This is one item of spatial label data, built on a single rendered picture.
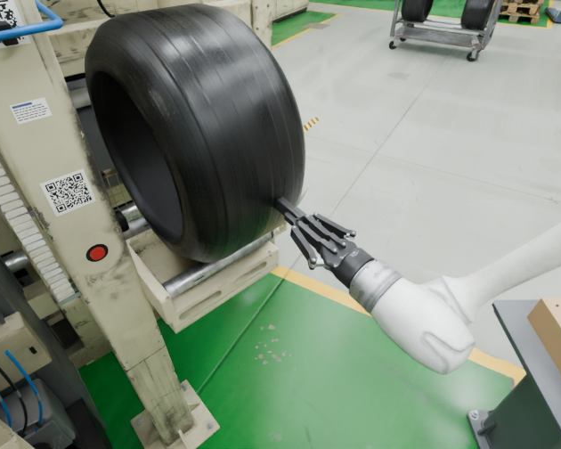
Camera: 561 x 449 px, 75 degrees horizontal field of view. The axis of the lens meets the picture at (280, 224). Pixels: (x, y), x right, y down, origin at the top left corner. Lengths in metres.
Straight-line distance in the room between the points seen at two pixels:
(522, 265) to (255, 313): 1.48
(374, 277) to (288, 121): 0.34
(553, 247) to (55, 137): 0.83
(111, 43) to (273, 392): 1.46
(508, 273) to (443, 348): 0.20
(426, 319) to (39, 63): 0.71
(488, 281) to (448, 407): 1.17
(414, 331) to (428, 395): 1.26
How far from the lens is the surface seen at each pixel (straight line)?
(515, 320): 1.39
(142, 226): 1.16
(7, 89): 0.71
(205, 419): 1.75
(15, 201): 0.79
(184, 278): 0.96
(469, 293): 0.79
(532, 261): 0.74
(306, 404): 1.77
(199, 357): 1.90
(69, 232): 0.83
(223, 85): 0.70
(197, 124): 0.66
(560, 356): 1.32
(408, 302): 0.64
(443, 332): 0.64
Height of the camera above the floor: 1.62
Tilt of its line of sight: 41 degrees down
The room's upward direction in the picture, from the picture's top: straight up
